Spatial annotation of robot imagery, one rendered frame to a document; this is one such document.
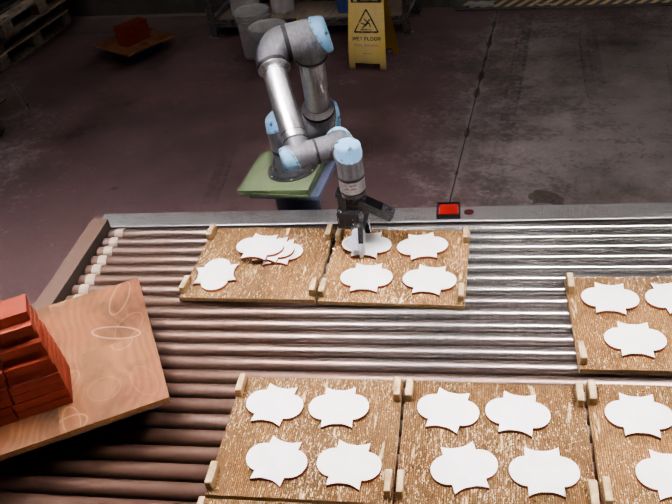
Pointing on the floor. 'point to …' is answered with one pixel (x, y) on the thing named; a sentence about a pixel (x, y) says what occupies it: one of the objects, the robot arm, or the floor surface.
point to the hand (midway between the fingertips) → (366, 245)
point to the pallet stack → (28, 26)
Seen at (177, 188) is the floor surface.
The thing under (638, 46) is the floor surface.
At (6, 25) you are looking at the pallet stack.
